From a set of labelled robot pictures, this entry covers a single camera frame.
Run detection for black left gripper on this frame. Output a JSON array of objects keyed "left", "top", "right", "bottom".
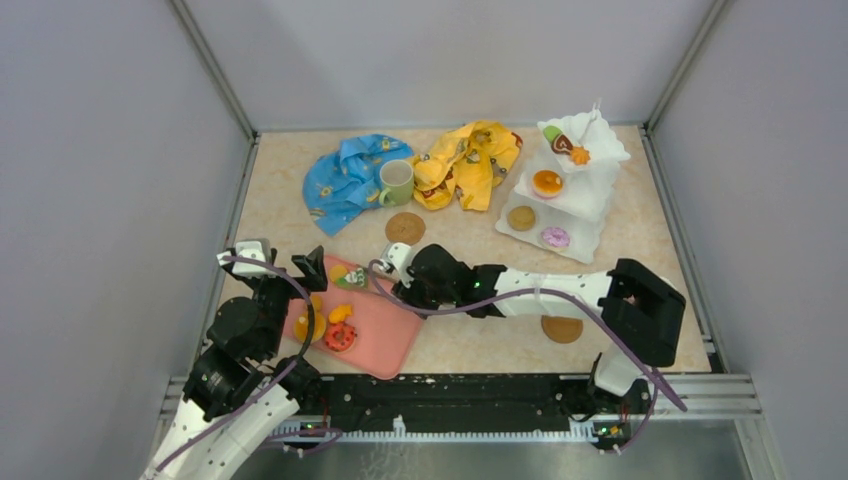
[{"left": 247, "top": 245, "right": 328, "bottom": 358}]

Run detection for round tan muffin cake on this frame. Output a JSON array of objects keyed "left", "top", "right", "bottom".
[{"left": 506, "top": 206, "right": 537, "bottom": 232}]

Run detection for purple sprinkled donut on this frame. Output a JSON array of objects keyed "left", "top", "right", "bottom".
[{"left": 539, "top": 226, "right": 571, "bottom": 251}]

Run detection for yellow orange pastry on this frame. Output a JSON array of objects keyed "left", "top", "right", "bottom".
[{"left": 530, "top": 170, "right": 565, "bottom": 199}]

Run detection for brown heart cookie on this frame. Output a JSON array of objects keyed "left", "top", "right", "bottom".
[{"left": 550, "top": 134, "right": 574, "bottom": 155}]

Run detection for green round macaron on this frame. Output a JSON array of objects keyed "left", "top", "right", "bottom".
[{"left": 542, "top": 125, "right": 562, "bottom": 145}]

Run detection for orange swirl cookie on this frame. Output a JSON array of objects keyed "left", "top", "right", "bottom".
[{"left": 570, "top": 146, "right": 591, "bottom": 166}]

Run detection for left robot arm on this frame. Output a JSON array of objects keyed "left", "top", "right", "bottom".
[{"left": 141, "top": 239, "right": 329, "bottom": 479}]

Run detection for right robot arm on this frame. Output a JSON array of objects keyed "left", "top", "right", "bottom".
[{"left": 369, "top": 243, "right": 686, "bottom": 412}]

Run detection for orange glazed bun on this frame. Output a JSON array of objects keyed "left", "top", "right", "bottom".
[{"left": 292, "top": 312, "right": 327, "bottom": 343}]

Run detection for round yellow cracker biscuit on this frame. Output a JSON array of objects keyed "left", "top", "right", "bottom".
[{"left": 327, "top": 264, "right": 349, "bottom": 283}]

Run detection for woven rattan coaster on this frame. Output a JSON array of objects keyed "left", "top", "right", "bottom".
[{"left": 384, "top": 212, "right": 426, "bottom": 245}]

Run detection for green cake slice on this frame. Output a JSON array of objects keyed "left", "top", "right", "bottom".
[{"left": 334, "top": 267, "right": 368, "bottom": 290}]

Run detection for pink plastic tray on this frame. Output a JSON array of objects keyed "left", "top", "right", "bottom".
[{"left": 305, "top": 255, "right": 423, "bottom": 380}]

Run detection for red orange donut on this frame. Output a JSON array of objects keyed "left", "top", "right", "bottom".
[{"left": 323, "top": 322, "right": 357, "bottom": 353}]

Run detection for blue patterned cloth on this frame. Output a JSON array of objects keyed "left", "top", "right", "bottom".
[{"left": 302, "top": 134, "right": 413, "bottom": 237}]

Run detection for green mug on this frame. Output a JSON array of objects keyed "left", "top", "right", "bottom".
[{"left": 378, "top": 159, "right": 414, "bottom": 207}]

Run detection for yellow patterned cloth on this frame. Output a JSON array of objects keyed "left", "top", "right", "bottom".
[{"left": 412, "top": 120, "right": 523, "bottom": 212}]

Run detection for round wooden coaster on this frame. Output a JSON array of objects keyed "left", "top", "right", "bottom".
[{"left": 541, "top": 316, "right": 584, "bottom": 344}]

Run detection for white tiered dessert stand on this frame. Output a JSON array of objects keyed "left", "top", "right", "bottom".
[{"left": 495, "top": 100, "right": 631, "bottom": 264}]

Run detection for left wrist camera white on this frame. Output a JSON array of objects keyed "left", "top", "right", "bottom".
[{"left": 216, "top": 238, "right": 272, "bottom": 278}]

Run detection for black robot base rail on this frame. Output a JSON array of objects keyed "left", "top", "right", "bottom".
[{"left": 298, "top": 374, "right": 649, "bottom": 434}]

